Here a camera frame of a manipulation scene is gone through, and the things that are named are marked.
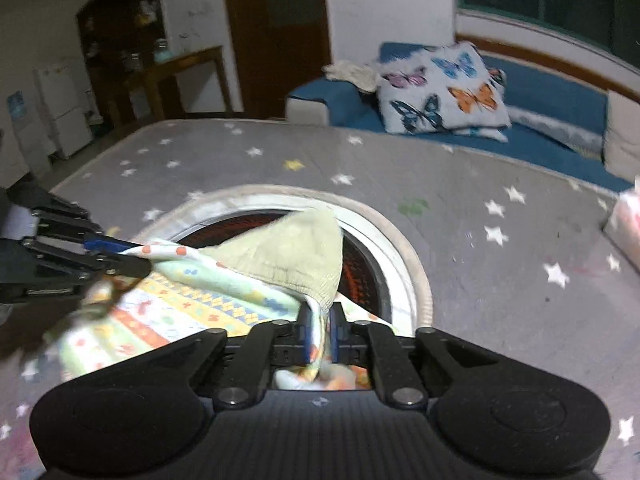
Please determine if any green patterned child's garment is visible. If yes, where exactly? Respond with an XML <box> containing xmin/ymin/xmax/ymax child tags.
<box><xmin>47</xmin><ymin>207</ymin><xmax>397</xmax><ymax>392</ymax></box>

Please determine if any wooden side table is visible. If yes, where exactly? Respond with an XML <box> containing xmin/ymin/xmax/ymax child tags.
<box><xmin>125</xmin><ymin>45</ymin><xmax>232</xmax><ymax>127</ymax></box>

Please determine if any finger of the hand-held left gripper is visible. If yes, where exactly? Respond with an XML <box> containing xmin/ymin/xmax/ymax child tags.
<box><xmin>9</xmin><ymin>187</ymin><xmax>143</xmax><ymax>256</ymax></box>
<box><xmin>17</xmin><ymin>237</ymin><xmax>152</xmax><ymax>302</ymax></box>

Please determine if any blue sofa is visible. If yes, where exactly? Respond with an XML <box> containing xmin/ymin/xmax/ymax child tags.
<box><xmin>285</xmin><ymin>42</ymin><xmax>640</xmax><ymax>195</ymax></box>

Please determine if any butterfly print pillow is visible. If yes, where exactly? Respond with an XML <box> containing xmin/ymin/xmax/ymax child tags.
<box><xmin>375</xmin><ymin>42</ymin><xmax>512</xmax><ymax>137</ymax></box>

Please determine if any grey star printed tablecloth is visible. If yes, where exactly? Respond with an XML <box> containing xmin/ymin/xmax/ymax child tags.
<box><xmin>0</xmin><ymin>119</ymin><xmax>640</xmax><ymax>480</ymax></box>

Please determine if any dark wooden shelf cabinet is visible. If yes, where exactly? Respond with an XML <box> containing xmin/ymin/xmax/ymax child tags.
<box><xmin>75</xmin><ymin>0</ymin><xmax>175</xmax><ymax>128</ymax></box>

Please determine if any round table heater inset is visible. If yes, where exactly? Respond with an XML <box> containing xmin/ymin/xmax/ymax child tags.
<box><xmin>131</xmin><ymin>185</ymin><xmax>434</xmax><ymax>343</ymax></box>

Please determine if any beige cushion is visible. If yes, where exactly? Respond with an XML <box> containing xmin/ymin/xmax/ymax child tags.
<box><xmin>602</xmin><ymin>89</ymin><xmax>640</xmax><ymax>186</ymax></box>

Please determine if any white water dispenser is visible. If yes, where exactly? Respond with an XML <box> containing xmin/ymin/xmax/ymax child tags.
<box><xmin>6</xmin><ymin>90</ymin><xmax>52</xmax><ymax>177</ymax></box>

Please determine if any cream cloth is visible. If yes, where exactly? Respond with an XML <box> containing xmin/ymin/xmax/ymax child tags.
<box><xmin>322</xmin><ymin>59</ymin><xmax>382</xmax><ymax>94</ymax></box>

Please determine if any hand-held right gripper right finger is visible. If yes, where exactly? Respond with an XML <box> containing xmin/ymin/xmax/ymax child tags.
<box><xmin>327</xmin><ymin>304</ymin><xmax>482</xmax><ymax>408</ymax></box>

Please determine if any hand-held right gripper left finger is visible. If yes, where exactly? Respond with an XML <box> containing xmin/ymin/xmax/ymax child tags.
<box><xmin>165</xmin><ymin>304</ymin><xmax>321</xmax><ymax>408</ymax></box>

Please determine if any white refrigerator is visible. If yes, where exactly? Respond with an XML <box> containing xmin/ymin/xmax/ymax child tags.
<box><xmin>32</xmin><ymin>56</ymin><xmax>95</xmax><ymax>161</ymax></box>

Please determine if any pink tissue pack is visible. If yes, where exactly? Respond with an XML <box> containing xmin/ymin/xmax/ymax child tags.
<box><xmin>602</xmin><ymin>175</ymin><xmax>640</xmax><ymax>267</ymax></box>

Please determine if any brown wooden door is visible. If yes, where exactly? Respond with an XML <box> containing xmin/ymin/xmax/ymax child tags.
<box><xmin>221</xmin><ymin>0</ymin><xmax>334</xmax><ymax>117</ymax></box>

